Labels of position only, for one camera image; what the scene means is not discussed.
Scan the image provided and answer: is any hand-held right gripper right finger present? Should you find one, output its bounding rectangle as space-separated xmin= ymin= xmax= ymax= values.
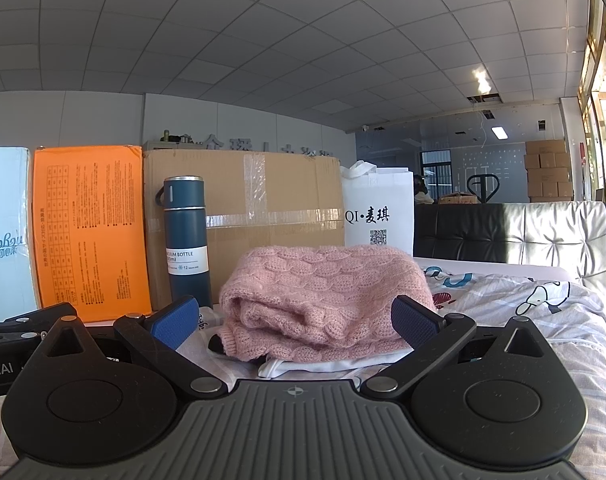
xmin=359 ymin=295 xmax=564 ymax=401

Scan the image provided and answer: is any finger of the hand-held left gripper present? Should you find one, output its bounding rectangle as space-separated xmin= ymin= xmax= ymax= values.
xmin=0 ymin=330 xmax=46 ymax=349
xmin=0 ymin=301 xmax=78 ymax=336

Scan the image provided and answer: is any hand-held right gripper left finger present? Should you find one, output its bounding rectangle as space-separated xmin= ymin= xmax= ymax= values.
xmin=33 ymin=295 xmax=229 ymax=401

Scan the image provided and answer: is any pink knit sweater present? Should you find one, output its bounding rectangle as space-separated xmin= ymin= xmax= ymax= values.
xmin=218 ymin=246 xmax=438 ymax=364

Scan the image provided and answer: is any blue vacuum bottle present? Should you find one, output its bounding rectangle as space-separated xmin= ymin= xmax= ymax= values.
xmin=155 ymin=176 xmax=214 ymax=310

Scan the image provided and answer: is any orange printed box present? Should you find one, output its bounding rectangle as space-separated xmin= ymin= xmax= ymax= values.
xmin=33 ymin=145 xmax=154 ymax=324

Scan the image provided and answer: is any light blue printed box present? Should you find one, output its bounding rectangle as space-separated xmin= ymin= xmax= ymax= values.
xmin=0 ymin=147 xmax=40 ymax=324

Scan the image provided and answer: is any cartoon printed bedsheet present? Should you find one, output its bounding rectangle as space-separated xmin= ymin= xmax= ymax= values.
xmin=0 ymin=260 xmax=606 ymax=480

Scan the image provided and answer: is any white folded garment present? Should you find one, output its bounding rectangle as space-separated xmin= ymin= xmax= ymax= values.
xmin=175 ymin=305 xmax=414 ymax=380

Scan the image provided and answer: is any white tote bag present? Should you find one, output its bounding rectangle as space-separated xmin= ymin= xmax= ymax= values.
xmin=340 ymin=160 xmax=415 ymax=258

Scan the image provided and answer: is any flat cardboard box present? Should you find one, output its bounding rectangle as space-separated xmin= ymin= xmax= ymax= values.
xmin=437 ymin=191 xmax=485 ymax=205

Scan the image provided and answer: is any black pallet jack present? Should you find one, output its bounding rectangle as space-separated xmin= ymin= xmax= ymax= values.
xmin=466 ymin=173 xmax=499 ymax=205

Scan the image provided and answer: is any black and silver tufted headboard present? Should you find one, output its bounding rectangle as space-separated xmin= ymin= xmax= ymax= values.
xmin=414 ymin=201 xmax=606 ymax=311

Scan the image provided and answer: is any large taped cardboard box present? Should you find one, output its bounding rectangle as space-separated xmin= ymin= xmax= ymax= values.
xmin=143 ymin=149 xmax=346 ymax=312

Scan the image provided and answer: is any stack of cardboard boxes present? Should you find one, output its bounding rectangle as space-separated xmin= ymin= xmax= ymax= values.
xmin=524 ymin=140 xmax=575 ymax=204

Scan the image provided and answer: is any silver wall lettering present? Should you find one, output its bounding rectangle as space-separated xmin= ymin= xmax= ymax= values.
xmin=193 ymin=133 xmax=335 ymax=162

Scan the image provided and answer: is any gold window frame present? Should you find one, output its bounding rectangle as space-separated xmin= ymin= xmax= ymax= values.
xmin=577 ymin=0 xmax=606 ymax=202

